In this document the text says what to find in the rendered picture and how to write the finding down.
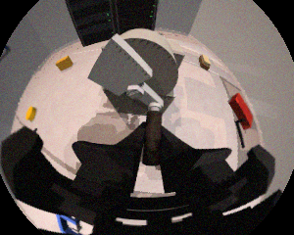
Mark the short yellow cylinder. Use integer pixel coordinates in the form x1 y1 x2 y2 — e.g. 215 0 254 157
26 106 37 121

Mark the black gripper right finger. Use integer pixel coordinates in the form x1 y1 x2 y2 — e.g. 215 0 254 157
160 125 232 193

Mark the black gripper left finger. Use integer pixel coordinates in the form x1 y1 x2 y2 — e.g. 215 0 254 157
72 121 146 193

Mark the blue c-clamp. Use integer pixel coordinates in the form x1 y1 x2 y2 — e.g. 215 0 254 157
56 214 81 235

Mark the red flat rectangular block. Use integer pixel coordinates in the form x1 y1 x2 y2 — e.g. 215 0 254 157
229 93 252 129

